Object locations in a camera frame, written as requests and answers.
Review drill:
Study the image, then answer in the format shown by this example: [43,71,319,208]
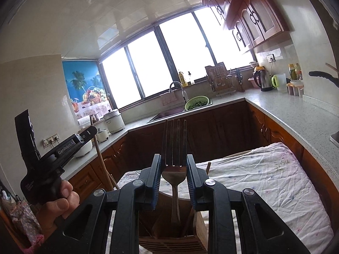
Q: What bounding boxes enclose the seasoning jar set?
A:
[286,80,304,97]

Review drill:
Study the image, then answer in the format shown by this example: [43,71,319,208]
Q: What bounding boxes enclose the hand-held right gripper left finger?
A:
[36,154,162,254]

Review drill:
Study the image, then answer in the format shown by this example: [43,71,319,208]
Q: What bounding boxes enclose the wooden upper cabinets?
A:
[198,0,290,55]

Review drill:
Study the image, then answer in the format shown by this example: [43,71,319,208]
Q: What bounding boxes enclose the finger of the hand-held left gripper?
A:
[78,126,98,145]

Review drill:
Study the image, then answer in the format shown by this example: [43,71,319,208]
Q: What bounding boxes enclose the small white pot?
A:
[96,128,110,143]

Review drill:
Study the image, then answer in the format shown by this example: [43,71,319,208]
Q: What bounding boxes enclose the beige dish cloth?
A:
[161,94,178,106]

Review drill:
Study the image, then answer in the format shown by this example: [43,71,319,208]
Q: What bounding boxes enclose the white electric cooker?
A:
[103,108,126,134]

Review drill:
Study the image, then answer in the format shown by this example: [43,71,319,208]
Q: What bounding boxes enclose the wooden cutlery drying rack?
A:
[204,61,236,97]

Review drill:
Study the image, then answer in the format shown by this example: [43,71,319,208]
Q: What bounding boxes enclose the kitchen window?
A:
[99,6,255,109]

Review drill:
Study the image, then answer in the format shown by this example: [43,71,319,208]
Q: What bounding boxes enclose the fruit print roller blind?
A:
[62,59,111,119]

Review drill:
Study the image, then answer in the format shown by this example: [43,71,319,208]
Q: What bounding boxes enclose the pink white rice cooker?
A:
[75,137,93,158]

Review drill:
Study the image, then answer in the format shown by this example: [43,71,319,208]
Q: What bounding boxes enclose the steel fork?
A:
[162,120,187,226]

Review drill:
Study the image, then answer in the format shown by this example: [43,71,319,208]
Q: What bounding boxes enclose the steel electric kettle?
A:
[253,66,275,92]

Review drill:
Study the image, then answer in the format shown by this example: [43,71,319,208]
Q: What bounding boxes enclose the steel kitchen faucet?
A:
[169,81,189,104]

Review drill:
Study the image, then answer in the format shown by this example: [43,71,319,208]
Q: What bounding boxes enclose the kitchen sink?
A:
[146,98,213,124]

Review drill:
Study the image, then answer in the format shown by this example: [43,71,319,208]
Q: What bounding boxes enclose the black wok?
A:
[308,70,339,87]

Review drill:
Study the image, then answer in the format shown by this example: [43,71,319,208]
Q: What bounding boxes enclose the gas stove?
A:
[329,131,339,149]

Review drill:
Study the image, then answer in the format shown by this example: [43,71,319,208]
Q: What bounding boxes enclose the green colander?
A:
[184,96,210,111]

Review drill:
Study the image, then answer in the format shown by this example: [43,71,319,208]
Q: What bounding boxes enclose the wooden utensil holder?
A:
[138,185,210,254]

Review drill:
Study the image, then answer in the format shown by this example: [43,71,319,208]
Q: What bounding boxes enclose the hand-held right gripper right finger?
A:
[187,154,311,254]

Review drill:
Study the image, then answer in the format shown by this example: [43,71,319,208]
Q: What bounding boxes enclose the floral white tablecloth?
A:
[107,142,335,254]

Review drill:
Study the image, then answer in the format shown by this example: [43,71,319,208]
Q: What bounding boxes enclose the green white jug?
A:
[271,73,288,93]

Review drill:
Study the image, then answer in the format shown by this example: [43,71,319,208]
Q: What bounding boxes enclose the pink floral cloth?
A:
[10,203,44,247]

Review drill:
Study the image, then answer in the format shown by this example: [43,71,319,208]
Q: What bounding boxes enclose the person's left hand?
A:
[39,179,80,231]

